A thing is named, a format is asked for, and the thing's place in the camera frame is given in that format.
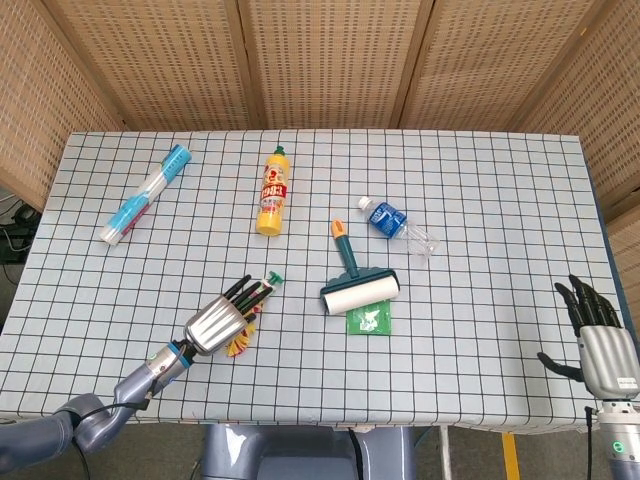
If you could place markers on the yellow squeeze bottle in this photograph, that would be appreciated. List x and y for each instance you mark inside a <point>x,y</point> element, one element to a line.
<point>272,197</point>

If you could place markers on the green sachet packet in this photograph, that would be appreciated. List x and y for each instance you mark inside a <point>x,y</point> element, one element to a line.
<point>371,320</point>

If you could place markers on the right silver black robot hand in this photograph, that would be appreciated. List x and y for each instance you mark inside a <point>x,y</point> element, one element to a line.
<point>602,350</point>

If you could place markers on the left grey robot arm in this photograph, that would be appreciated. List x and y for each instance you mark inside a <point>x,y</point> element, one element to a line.
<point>100,400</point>

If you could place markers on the blue white plastic bag roll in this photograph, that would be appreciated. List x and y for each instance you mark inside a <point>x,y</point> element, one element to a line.
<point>145,195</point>

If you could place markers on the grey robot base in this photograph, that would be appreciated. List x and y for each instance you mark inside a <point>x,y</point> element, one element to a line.
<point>310,452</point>

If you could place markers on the woven bamboo folding screen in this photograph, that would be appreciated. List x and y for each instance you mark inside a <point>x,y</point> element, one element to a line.
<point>320,60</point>

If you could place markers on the teal lint roller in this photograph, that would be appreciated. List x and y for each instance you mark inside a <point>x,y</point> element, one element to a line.
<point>357,287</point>

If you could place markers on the blue checked tablecloth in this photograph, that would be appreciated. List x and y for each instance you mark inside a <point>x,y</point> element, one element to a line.
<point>320,370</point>

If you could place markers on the clear plastic water bottle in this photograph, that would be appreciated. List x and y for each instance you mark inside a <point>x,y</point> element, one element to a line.
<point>400,225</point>

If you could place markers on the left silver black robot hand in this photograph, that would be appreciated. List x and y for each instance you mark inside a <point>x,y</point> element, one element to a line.
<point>220,325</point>

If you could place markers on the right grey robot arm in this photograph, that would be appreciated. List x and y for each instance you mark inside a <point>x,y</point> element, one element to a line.
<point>620,442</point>

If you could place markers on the yellow green feather toy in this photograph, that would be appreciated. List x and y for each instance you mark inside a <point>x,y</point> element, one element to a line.
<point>250,320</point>

